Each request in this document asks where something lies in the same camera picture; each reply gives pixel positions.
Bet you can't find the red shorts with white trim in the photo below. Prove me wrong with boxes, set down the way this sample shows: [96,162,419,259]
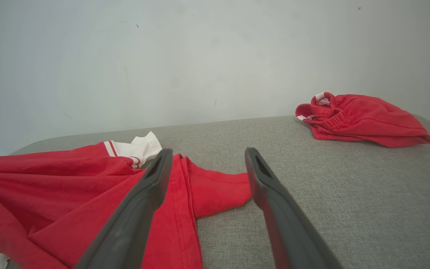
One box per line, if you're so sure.
[296,92,430,148]

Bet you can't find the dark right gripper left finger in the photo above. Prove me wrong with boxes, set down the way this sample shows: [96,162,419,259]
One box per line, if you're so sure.
[74,148,173,269]

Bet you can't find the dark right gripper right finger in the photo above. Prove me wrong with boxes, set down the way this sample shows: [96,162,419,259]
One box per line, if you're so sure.
[245,147,344,269]

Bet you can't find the red jersey with white sleeves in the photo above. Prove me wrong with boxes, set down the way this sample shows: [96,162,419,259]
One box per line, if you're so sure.
[0,132,252,269]

